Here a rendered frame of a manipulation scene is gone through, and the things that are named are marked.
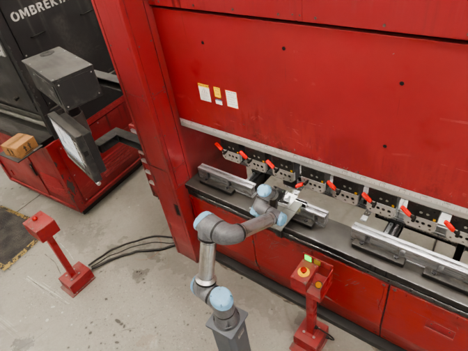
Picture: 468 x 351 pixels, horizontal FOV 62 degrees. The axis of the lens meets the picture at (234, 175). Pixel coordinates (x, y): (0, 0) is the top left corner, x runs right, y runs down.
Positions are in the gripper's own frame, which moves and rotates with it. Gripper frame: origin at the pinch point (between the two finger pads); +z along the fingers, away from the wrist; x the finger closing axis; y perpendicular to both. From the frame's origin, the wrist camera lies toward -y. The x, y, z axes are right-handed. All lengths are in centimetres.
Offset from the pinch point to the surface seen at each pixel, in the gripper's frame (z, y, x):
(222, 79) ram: -57, 53, 38
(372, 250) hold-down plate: 8, -7, -59
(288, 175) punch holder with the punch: -14.3, 16.0, -2.5
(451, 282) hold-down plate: 8, -7, -101
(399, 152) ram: -44, 41, -63
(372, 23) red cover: -89, 78, -46
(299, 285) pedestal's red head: -1, -43, -29
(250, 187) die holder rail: 5.6, 0.9, 30.0
